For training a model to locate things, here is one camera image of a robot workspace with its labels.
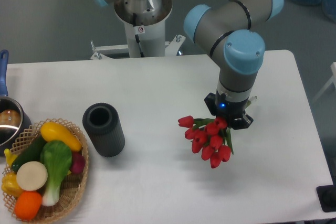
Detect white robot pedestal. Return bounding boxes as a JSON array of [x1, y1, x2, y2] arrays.
[[91, 0, 185, 59]]

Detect dark green cucumber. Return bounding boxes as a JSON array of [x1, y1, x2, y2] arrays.
[[11, 135, 47, 173]]

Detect orange fruit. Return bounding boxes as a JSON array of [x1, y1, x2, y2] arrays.
[[14, 191, 42, 221]]

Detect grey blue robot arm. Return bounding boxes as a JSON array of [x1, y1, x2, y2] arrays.
[[95, 0, 284, 130]]

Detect woven wicker basket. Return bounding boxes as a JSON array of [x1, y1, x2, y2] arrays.
[[1, 119, 89, 223]]

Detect purple red radish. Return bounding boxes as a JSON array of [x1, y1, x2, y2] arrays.
[[69, 152, 86, 174]]

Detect white furniture frame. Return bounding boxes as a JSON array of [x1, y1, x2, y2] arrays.
[[312, 62, 336, 103]]

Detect green bok choy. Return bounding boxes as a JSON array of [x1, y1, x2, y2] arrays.
[[40, 140, 72, 207]]

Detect yellow banana tip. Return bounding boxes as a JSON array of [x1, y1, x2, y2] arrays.
[[4, 148, 18, 167]]

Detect beige round slice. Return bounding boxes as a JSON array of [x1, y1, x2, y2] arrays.
[[16, 161, 48, 191]]

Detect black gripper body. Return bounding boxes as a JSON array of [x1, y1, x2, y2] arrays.
[[215, 89, 250, 124]]

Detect dark grey ribbed vase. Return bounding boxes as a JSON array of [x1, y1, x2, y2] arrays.
[[82, 103, 125, 157]]

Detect blue handled saucepan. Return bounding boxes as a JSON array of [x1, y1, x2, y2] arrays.
[[1, 49, 31, 157]]

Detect yellow bell pepper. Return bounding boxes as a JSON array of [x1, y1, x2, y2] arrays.
[[1, 172, 24, 198]]

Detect yellow squash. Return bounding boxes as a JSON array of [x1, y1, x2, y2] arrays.
[[40, 122, 82, 152]]

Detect red tulip bouquet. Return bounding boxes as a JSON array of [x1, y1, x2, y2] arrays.
[[177, 95, 258, 169]]

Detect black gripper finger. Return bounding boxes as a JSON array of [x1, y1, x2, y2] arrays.
[[204, 93, 217, 116], [230, 113, 254, 130]]

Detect black device at edge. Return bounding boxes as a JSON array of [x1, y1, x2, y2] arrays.
[[316, 185, 335, 212]]

